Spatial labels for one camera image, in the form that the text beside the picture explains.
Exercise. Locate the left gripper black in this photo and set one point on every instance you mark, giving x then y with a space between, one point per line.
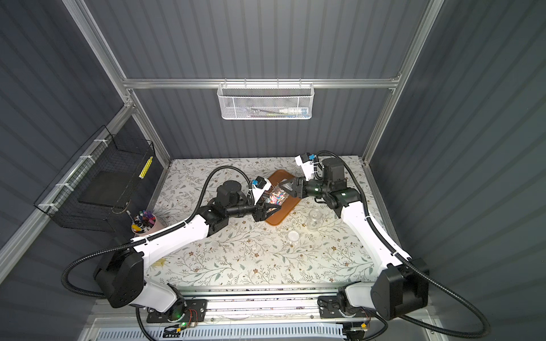
260 211

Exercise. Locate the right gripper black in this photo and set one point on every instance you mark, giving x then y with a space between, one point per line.
296 187

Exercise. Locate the clear candy jar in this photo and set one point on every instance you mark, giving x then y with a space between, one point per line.
277 196
315 219

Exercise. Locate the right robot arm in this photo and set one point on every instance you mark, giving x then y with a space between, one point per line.
398 289

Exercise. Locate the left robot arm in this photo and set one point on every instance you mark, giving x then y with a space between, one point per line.
121 275

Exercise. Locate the brown wooden tray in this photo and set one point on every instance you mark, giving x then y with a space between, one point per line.
288 204

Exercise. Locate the pens in white basket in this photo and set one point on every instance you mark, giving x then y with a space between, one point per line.
296 112

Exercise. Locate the yellow sticky note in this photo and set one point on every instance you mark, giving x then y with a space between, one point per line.
160 263

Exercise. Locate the pink pen cup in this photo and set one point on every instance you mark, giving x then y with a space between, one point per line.
146 222

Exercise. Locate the yellow tag on basket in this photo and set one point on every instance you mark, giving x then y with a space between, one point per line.
146 167

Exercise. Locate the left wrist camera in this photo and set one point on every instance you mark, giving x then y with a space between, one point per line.
259 186

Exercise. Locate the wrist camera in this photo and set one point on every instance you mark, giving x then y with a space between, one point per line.
259 186
306 162

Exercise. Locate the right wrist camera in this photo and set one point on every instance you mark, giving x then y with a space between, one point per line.
306 162

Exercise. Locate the white wire mesh basket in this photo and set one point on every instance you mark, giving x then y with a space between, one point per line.
234 101

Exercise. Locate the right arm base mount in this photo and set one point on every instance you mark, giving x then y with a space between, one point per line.
331 307

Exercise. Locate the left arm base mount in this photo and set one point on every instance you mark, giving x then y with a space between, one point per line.
187 312

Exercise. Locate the black wire basket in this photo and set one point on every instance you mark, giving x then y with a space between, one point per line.
95 193

